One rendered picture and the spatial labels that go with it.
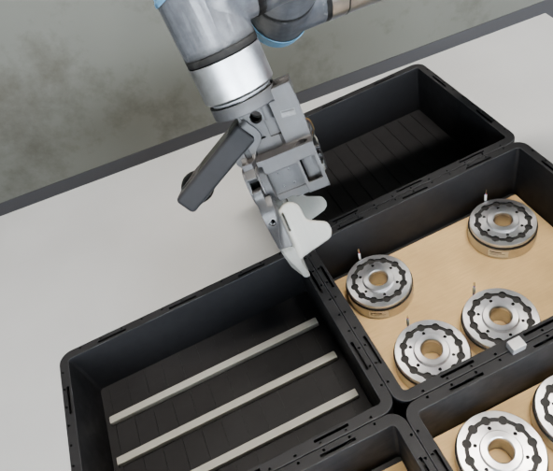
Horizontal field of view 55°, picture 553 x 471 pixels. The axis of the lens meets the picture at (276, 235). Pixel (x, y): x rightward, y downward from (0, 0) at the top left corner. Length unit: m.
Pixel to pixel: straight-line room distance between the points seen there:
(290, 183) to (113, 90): 1.94
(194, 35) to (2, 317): 0.97
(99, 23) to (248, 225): 1.34
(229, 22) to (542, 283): 0.61
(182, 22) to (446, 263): 0.58
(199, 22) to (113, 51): 1.88
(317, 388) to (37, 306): 0.73
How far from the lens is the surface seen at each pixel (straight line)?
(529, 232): 0.92
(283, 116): 0.55
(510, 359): 0.71
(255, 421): 0.81
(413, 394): 0.68
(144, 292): 1.19
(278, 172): 0.57
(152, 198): 1.39
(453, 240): 0.94
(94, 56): 2.39
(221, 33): 0.52
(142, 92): 2.47
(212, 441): 0.82
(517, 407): 0.80
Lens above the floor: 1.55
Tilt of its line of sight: 47 degrees down
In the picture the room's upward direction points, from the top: 20 degrees counter-clockwise
